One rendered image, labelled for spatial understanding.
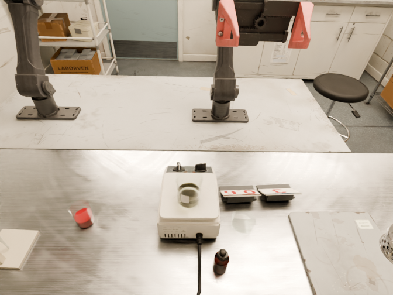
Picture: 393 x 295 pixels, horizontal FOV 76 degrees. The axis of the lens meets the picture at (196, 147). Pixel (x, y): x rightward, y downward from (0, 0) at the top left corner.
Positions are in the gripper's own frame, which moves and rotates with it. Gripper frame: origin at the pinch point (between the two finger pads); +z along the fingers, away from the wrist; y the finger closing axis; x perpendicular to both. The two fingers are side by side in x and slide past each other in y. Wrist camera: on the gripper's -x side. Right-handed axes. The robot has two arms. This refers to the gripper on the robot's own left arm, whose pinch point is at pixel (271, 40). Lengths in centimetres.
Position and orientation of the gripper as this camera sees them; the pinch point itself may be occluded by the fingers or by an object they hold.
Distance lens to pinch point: 39.0
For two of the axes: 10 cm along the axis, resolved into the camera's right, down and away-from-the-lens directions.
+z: 0.2, 6.9, -7.3
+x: -0.3, 7.3, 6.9
